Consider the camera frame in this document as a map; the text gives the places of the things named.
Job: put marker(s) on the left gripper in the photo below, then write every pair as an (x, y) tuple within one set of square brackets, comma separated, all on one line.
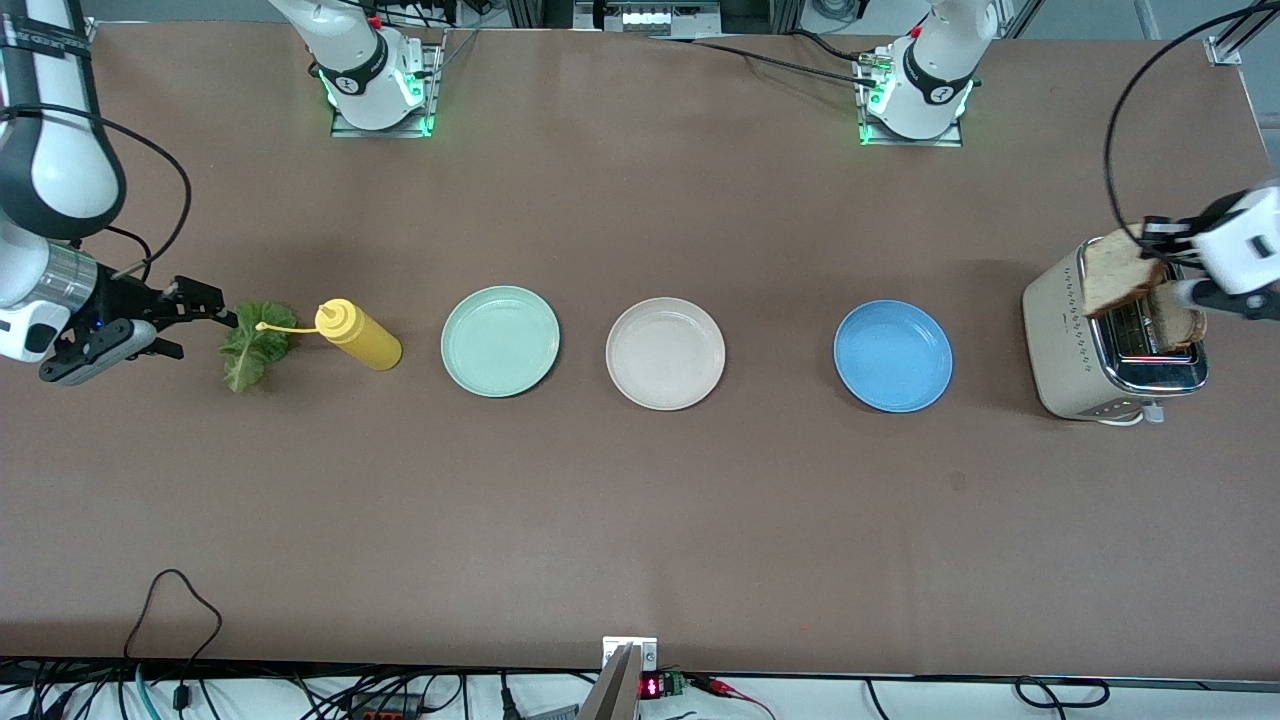
[(1160, 232)]

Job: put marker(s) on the green lettuce leaf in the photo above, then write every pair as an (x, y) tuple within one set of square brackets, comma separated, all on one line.
[(255, 350)]

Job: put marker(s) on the grey metal bar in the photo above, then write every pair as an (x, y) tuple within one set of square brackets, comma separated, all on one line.
[(615, 695)]

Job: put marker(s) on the red LED display module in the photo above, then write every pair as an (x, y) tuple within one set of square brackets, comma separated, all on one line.
[(652, 687)]

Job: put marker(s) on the beige chrome toaster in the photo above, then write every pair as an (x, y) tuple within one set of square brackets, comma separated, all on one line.
[(1060, 350)]

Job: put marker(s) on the beige plate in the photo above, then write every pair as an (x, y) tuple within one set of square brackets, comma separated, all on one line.
[(665, 353)]

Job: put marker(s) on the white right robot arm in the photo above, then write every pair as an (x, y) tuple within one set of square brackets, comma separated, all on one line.
[(60, 170)]

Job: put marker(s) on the pale green plate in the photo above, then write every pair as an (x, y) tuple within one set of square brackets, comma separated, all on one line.
[(500, 342)]

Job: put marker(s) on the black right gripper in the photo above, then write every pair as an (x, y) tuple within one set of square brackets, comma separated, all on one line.
[(124, 299)]

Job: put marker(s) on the black rack device white lights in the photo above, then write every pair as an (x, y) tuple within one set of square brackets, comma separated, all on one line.
[(645, 18)]

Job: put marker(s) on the blue plate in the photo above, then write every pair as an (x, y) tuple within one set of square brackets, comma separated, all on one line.
[(893, 356)]

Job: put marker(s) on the brown bread slice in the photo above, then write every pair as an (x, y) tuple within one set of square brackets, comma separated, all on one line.
[(1115, 275), (1180, 325)]

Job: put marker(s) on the silver bracket plate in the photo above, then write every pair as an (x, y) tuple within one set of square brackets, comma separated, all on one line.
[(612, 650)]

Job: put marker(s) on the aluminium frame extrusion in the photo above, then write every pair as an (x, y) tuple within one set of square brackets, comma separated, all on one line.
[(1225, 48)]

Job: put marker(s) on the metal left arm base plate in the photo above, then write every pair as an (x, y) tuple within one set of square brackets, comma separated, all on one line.
[(910, 143)]

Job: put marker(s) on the yellow mustard squeeze bottle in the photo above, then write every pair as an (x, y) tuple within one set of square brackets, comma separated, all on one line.
[(365, 340)]

